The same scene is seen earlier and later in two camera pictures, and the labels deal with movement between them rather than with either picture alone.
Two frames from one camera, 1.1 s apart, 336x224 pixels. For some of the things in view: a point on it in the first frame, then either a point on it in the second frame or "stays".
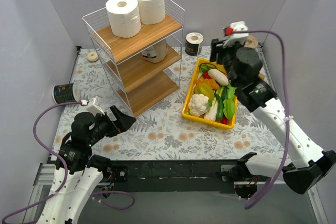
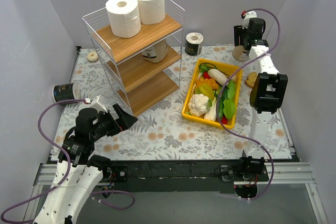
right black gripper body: [219, 51] → [239, 38]
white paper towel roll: [124, 15] stays
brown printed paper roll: [156, 53] stays
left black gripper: [113, 123] stays
